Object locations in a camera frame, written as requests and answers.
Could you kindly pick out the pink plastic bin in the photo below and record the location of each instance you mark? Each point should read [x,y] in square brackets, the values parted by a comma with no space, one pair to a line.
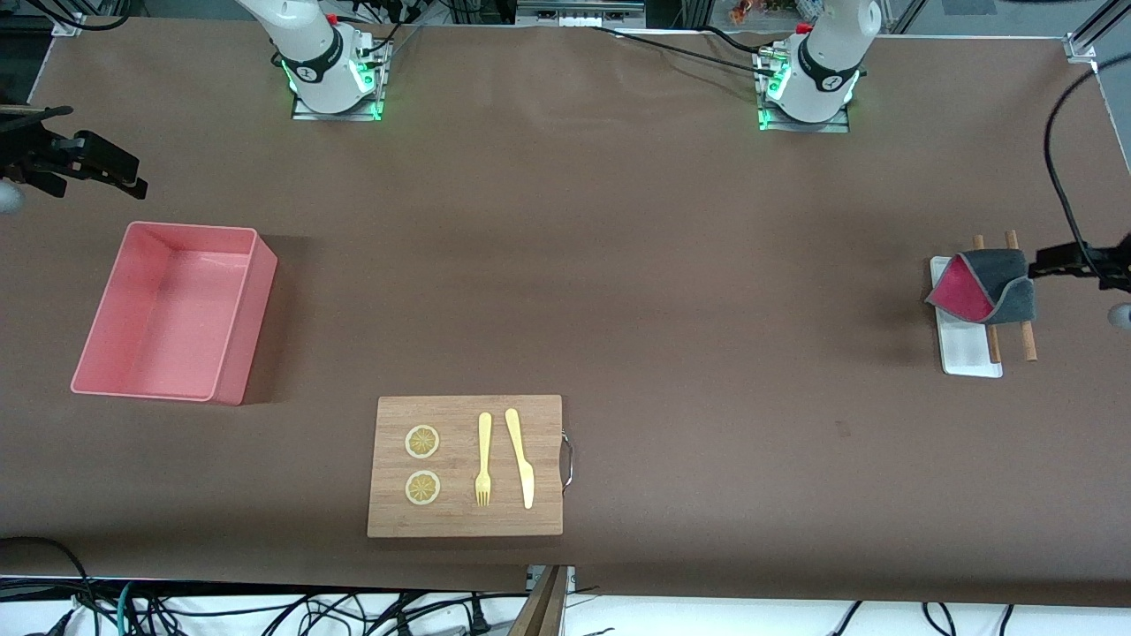
[159,309]

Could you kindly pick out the yellow plastic fork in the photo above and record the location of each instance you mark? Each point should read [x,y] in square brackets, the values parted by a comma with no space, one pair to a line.
[484,442]

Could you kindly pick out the white rectangular tray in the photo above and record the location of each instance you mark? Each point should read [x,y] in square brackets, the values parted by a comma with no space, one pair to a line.
[967,349]

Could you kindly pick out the metal table edge bracket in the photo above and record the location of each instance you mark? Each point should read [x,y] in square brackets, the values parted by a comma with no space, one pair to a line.
[533,579]

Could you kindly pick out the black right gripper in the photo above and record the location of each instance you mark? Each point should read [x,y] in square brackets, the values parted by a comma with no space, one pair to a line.
[37,155]

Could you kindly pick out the lemon slice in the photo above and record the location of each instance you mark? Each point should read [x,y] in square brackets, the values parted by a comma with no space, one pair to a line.
[422,488]
[422,442]

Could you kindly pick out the yellow plastic knife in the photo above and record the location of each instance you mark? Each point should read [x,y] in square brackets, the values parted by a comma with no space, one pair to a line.
[521,459]

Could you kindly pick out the grey power strip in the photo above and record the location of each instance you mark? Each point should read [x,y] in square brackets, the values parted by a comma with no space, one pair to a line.
[574,13]

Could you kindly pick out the grey and red cloth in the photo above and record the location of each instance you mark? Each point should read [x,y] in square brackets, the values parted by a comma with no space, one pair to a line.
[1007,291]

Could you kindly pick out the aluminium frame post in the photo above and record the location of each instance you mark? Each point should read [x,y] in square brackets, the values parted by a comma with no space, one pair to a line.
[1082,49]

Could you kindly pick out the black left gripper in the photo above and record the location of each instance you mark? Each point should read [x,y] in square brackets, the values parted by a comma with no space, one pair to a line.
[1080,260]

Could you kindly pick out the aluminium frame corner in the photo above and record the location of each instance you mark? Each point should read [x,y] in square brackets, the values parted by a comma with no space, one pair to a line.
[69,25]

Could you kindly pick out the wooden cutting board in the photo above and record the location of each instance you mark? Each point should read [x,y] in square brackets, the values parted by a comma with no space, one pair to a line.
[459,521]

